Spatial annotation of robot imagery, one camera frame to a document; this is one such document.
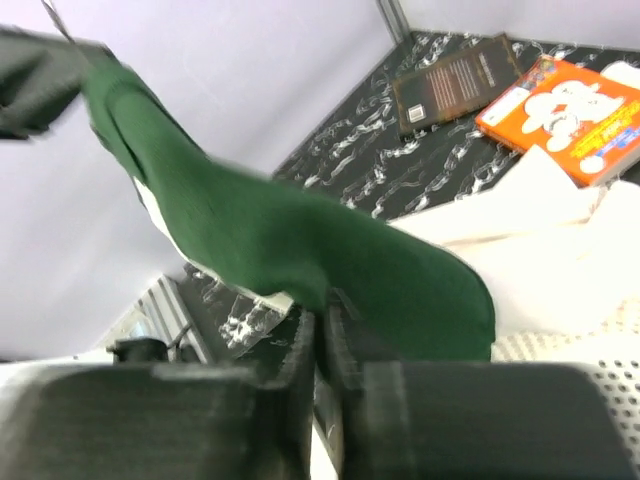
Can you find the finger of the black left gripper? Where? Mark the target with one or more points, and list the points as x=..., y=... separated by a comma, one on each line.
x=41, y=75

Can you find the orange book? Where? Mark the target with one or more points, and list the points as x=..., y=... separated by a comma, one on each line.
x=586, y=122

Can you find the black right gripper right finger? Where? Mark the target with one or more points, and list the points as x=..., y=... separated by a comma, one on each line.
x=456, y=420

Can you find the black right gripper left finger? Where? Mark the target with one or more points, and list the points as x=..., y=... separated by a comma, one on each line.
x=161, y=420

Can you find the green and white t shirt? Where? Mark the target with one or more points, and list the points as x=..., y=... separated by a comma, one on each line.
x=532, y=255

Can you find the dark brown book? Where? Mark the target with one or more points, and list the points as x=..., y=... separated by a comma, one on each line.
x=454, y=86

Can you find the lime green clothes hanger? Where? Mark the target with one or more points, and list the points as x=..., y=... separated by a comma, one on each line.
x=55, y=17

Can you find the white perforated plastic basket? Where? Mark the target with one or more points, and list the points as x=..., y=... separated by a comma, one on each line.
x=600, y=360

